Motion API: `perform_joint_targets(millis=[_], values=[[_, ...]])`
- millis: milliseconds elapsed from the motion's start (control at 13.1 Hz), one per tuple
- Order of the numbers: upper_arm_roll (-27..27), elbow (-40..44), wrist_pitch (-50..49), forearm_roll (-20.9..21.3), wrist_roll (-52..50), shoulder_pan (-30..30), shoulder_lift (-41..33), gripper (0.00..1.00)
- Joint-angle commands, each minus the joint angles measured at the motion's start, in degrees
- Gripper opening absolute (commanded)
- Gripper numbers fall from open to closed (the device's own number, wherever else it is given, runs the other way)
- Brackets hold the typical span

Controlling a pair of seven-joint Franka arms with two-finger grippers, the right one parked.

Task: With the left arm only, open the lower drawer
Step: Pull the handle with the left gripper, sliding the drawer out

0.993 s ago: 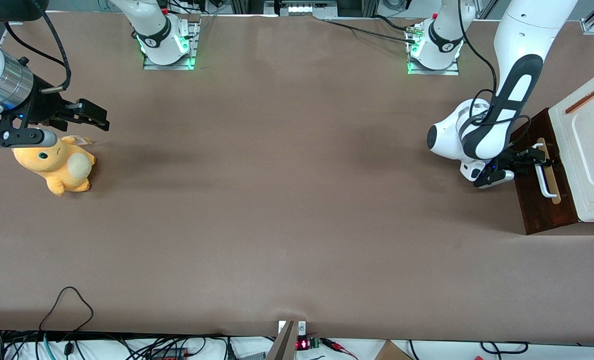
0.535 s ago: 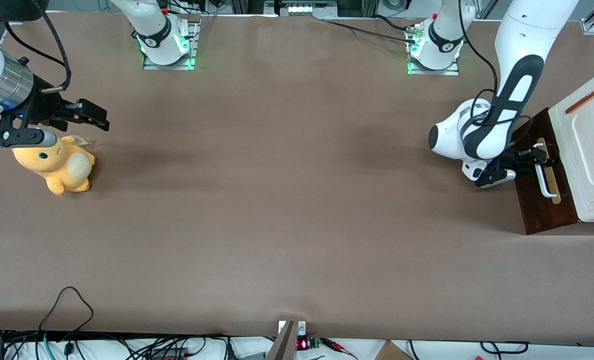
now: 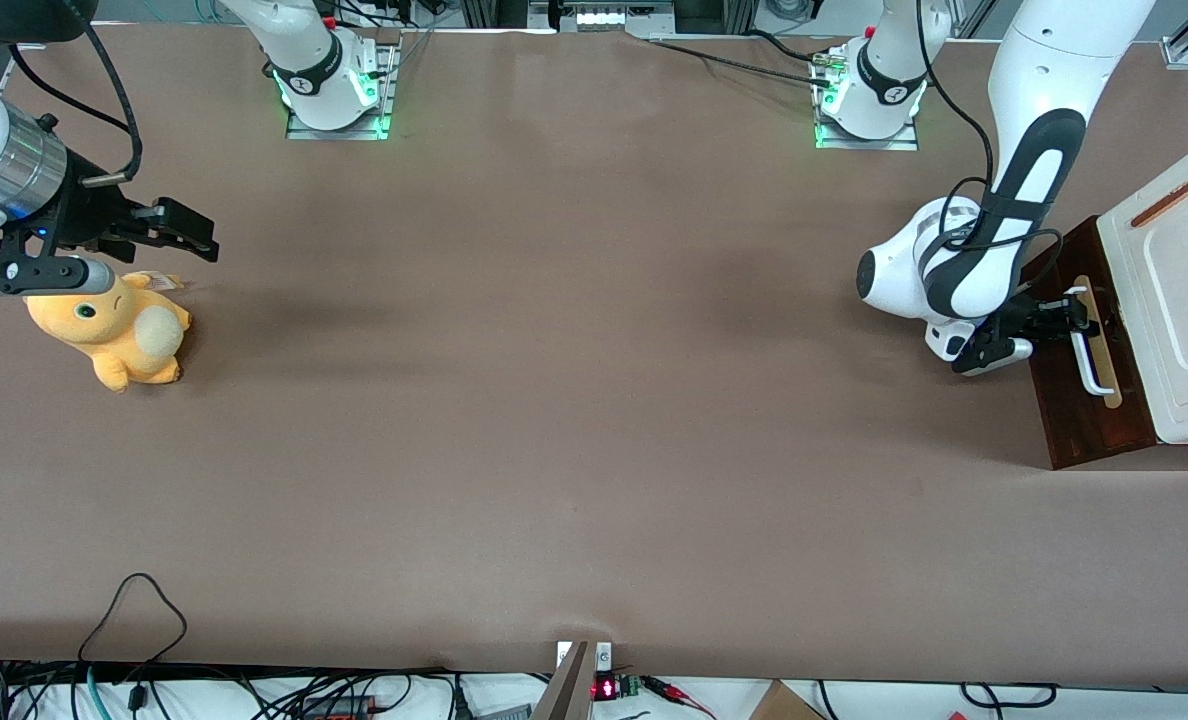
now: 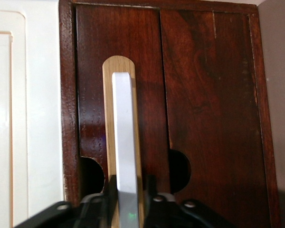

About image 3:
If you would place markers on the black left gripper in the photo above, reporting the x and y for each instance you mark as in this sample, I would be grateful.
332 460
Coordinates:
1036 318

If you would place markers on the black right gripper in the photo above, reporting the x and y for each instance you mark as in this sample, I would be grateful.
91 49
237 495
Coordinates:
86 213

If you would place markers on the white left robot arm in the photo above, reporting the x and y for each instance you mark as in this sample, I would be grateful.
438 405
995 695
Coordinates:
1044 60

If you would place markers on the white drawer cabinet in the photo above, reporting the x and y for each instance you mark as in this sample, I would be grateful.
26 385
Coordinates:
1184 300

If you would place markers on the orange plush toy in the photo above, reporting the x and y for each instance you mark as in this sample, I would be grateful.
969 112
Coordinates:
124 340

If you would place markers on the brown table cover mat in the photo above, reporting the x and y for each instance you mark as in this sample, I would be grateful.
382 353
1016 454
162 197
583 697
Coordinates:
594 350

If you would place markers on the white power strip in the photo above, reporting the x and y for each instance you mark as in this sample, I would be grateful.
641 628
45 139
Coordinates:
604 18

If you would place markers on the brown cardboard piece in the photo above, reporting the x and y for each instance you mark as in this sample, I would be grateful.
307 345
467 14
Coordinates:
779 705

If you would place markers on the orange black device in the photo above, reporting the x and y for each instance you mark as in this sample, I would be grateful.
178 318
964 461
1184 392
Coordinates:
339 708

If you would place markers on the red clip leads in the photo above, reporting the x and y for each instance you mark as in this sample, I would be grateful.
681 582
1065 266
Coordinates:
669 688

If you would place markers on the red led circuit module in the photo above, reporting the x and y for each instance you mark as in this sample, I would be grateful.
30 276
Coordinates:
606 688

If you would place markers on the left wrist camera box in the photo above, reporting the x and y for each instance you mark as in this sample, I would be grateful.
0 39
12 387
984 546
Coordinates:
994 357

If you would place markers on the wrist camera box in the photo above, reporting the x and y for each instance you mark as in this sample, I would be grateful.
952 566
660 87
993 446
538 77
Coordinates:
994 357
44 275

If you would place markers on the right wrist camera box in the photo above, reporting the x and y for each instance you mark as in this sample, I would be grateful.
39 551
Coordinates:
44 275

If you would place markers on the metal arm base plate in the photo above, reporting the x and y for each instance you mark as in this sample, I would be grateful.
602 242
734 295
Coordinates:
904 143
299 125

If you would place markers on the white mounting bracket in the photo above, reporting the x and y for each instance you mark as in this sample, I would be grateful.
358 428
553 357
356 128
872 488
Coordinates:
604 657

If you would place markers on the grey camera post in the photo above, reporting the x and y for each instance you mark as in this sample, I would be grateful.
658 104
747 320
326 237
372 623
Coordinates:
566 690

